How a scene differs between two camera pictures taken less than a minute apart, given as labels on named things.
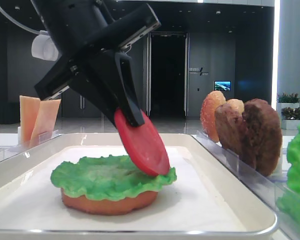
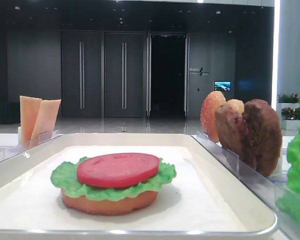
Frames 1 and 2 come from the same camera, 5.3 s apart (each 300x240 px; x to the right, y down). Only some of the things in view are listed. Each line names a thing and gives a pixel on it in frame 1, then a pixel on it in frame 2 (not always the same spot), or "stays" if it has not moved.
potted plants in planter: [290, 113] stays
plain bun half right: [236, 104] stays
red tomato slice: [146, 144] -> [113, 170]
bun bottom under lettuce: [88, 204] stays
